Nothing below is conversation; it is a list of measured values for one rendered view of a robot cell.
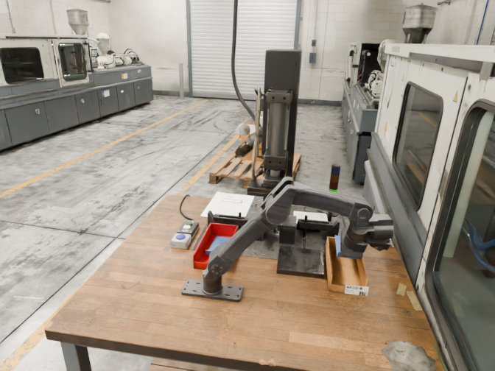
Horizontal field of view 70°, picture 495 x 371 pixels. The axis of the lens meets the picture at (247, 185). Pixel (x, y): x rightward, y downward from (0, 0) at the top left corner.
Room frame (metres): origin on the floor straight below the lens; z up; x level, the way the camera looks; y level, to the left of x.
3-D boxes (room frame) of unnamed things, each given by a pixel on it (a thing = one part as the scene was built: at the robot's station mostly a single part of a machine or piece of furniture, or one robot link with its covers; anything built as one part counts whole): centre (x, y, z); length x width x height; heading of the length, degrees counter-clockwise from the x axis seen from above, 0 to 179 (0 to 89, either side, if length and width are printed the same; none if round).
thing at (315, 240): (1.40, -0.15, 0.88); 0.65 x 0.50 x 0.03; 82
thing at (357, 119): (6.72, -2.34, 0.49); 5.51 x 1.02 x 0.97; 168
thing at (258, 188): (1.40, -0.11, 1.22); 0.26 x 0.18 x 0.30; 172
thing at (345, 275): (1.09, -0.37, 0.93); 0.25 x 0.13 x 0.08; 172
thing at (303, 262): (1.13, -0.21, 0.91); 0.17 x 0.16 x 0.02; 82
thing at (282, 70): (1.46, -0.13, 1.44); 0.17 x 0.13 x 0.42; 172
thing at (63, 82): (6.84, 3.23, 1.21); 0.86 x 0.10 x 0.79; 168
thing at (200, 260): (1.19, 0.11, 0.93); 0.25 x 0.12 x 0.06; 172
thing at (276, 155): (1.33, -0.10, 1.37); 0.11 x 0.09 x 0.30; 82
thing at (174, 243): (1.25, 0.27, 0.90); 0.07 x 0.07 x 0.06; 82
